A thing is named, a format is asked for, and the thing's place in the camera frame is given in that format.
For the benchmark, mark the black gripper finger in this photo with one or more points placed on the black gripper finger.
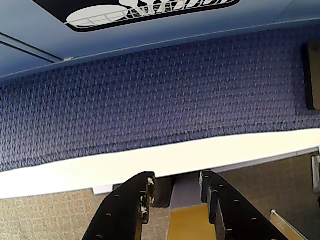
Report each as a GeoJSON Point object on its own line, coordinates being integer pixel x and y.
{"type": "Point", "coordinates": [122, 207]}
{"type": "Point", "coordinates": [232, 212]}

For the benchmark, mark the yellow flat block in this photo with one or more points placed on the yellow flat block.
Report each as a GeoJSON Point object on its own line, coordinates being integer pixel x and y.
{"type": "Point", "coordinates": [188, 222]}

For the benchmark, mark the blue toy kitchen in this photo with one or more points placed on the blue toy kitchen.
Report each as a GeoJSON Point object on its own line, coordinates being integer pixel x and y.
{"type": "Point", "coordinates": [37, 37]}

